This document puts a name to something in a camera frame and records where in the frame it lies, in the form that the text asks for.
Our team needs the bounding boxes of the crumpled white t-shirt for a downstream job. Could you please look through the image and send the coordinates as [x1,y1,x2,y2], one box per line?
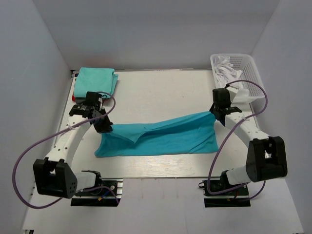
[213,56,250,104]

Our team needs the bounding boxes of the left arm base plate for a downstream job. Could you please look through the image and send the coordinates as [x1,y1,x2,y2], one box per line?
[71,179,123,207]

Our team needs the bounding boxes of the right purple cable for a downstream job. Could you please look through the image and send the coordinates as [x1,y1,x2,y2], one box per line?
[206,80,269,201]

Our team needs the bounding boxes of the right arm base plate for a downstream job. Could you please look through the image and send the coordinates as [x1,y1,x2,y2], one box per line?
[198,180,251,208]

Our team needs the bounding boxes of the white plastic laundry basket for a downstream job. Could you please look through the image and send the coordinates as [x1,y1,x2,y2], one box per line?
[210,54,264,103]

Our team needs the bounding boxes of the folded mint green t-shirt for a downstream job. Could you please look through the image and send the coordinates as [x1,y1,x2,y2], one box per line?
[74,67,118,98]

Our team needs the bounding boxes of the blue t-shirt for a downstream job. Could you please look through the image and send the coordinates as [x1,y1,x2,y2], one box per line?
[95,112,218,158]

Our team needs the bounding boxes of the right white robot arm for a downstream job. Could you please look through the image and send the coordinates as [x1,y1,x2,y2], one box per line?
[206,88,288,195]

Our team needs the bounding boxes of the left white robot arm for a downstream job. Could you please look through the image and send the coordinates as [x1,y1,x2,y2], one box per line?
[33,91,113,198]

